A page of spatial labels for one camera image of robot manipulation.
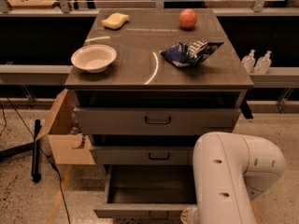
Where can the black stand leg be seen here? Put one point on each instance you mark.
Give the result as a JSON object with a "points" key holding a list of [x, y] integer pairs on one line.
{"points": [[30, 147]]}

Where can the grey drawer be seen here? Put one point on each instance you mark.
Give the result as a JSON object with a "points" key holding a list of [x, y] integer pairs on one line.
{"points": [[142, 155], [147, 191], [155, 121]]}

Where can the cardboard box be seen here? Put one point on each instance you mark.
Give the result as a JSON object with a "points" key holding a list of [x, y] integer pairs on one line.
{"points": [[60, 128]]}

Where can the grey drawer cabinet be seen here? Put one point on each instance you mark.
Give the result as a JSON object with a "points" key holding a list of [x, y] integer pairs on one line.
{"points": [[141, 78]]}

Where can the white bowl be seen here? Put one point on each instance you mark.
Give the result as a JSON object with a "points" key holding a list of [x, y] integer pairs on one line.
{"points": [[94, 58]]}

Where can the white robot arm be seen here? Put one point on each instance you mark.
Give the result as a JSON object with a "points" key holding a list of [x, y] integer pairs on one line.
{"points": [[229, 171]]}

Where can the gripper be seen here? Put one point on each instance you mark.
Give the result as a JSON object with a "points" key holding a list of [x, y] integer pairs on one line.
{"points": [[188, 216]]}

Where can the grey top drawer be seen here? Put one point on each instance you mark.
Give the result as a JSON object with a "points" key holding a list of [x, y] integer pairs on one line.
{"points": [[155, 121]]}

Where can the grey bottom drawer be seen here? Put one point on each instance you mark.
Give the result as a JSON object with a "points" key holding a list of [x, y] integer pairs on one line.
{"points": [[147, 191]]}

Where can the orange ball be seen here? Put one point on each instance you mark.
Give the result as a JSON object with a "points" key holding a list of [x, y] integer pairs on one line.
{"points": [[187, 18]]}

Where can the grey middle drawer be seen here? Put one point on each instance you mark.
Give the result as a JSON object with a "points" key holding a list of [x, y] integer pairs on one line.
{"points": [[142, 155]]}

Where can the yellow sponge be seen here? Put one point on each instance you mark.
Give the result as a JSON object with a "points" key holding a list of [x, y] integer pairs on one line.
{"points": [[115, 21]]}

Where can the left clear bottle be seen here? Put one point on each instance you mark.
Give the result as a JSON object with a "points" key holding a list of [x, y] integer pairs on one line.
{"points": [[248, 61]]}

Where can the blue chip bag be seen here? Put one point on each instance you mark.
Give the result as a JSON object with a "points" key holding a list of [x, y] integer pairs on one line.
{"points": [[190, 54]]}

